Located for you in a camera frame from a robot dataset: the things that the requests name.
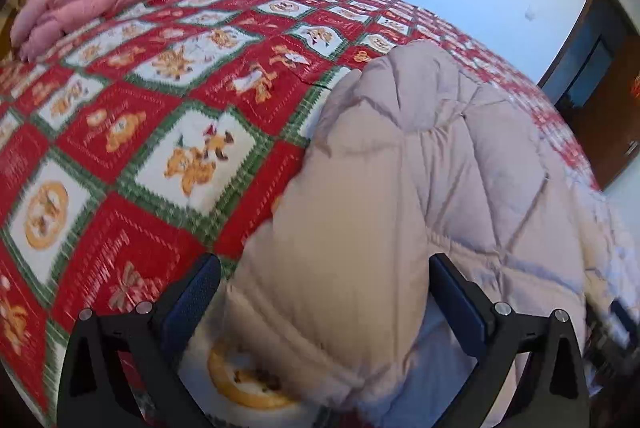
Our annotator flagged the red patchwork bedspread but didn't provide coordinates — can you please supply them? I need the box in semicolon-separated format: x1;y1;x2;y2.
0;0;608;428

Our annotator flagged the lavender puffer jacket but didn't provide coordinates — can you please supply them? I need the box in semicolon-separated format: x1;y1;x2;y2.
225;38;640;428

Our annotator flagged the dark wooden door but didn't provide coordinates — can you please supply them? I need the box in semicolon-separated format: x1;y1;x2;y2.
537;0;618;109

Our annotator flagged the brown wooden door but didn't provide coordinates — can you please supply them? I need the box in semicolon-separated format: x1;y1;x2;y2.
567;58;640;191

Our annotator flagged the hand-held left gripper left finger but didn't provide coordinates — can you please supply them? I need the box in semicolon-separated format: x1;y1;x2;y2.
57;253;223;428

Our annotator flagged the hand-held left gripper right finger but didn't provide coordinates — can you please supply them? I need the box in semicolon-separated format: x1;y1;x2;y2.
429;253;591;428

